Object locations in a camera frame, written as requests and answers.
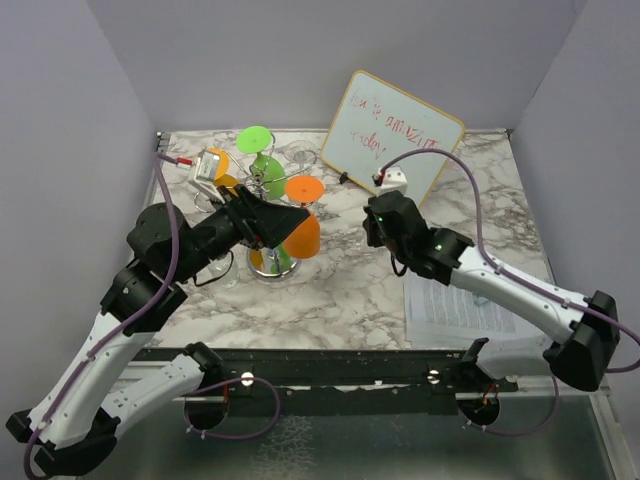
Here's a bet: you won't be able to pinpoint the printed paper sheets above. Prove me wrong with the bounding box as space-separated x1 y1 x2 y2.
403 272 541 349

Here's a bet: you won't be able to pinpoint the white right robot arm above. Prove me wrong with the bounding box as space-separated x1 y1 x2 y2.
363 191 621 392

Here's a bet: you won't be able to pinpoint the aluminium table edge rail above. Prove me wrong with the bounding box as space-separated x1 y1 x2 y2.
54 130 631 480

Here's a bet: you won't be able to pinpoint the clear wine glass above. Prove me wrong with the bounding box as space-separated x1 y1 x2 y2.
207 251 239 288
282 140 319 169

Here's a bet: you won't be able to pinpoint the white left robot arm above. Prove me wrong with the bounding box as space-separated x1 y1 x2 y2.
6 185 309 479

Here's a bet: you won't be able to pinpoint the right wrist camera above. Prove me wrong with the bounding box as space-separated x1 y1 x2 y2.
372 167 408 196

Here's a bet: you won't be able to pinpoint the green wine glass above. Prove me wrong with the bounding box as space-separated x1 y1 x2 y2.
236 125 287 200

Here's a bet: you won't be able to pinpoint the black front mounting rail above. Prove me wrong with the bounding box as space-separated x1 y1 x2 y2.
114 348 521 416

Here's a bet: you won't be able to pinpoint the yellow framed whiteboard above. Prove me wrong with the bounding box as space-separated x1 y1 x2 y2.
320 70 465 194

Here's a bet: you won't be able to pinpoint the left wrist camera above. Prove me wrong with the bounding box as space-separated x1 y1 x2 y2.
176 148 219 200

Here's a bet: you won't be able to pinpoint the orange wine glass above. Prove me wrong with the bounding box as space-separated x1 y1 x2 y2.
206 147 239 188
280 174 326 260

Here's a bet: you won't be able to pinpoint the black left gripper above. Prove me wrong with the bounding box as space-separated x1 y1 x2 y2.
175 182 312 281

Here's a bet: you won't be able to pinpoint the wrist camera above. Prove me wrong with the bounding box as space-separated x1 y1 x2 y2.
372 167 408 196
176 148 219 200

